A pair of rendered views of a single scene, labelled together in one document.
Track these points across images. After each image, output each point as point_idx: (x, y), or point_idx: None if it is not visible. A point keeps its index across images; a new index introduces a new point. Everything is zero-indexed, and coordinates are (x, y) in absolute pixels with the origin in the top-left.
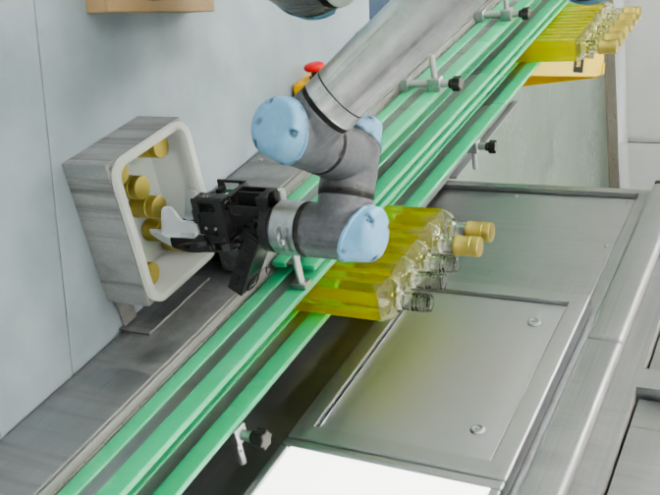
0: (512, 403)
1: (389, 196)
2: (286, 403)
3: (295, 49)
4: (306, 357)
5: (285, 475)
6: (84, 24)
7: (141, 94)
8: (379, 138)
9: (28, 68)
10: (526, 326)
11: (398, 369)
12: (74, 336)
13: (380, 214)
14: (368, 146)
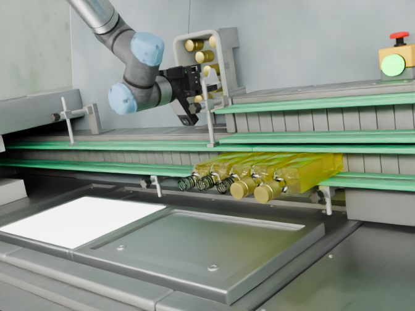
0: (131, 257)
1: (322, 148)
2: None
3: (409, 18)
4: (267, 214)
5: (146, 208)
6: None
7: (241, 15)
8: (135, 52)
9: None
10: (210, 265)
11: (204, 226)
12: None
13: (117, 89)
14: (128, 53)
